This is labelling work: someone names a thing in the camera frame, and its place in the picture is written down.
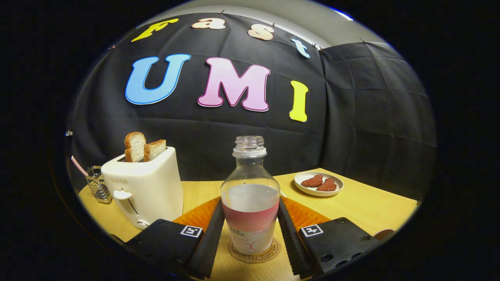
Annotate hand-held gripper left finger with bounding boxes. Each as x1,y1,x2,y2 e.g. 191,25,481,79
123,196,226,279

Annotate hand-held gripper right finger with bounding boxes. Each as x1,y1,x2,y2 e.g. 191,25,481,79
277,196,380,278

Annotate round wooden coaster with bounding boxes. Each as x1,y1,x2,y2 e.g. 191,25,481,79
228,236,282,264

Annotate clear juice bottle pink label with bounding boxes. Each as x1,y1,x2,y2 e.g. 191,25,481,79
221,135,281,256

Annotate round white plate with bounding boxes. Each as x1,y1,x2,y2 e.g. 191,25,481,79
294,172,345,197

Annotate red meat piece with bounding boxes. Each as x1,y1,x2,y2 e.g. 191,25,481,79
316,178,337,192
300,174,324,188

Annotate white toaster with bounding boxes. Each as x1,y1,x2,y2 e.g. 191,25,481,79
101,146,184,230

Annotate wooden table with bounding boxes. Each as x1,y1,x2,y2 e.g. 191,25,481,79
78,168,418,281

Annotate toast bread slice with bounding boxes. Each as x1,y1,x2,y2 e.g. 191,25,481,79
143,139,167,162
124,132,146,163

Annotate black backdrop cloth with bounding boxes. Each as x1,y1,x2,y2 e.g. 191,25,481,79
66,12,436,199

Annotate striped straw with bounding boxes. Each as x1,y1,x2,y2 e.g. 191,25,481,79
71,155,89,177

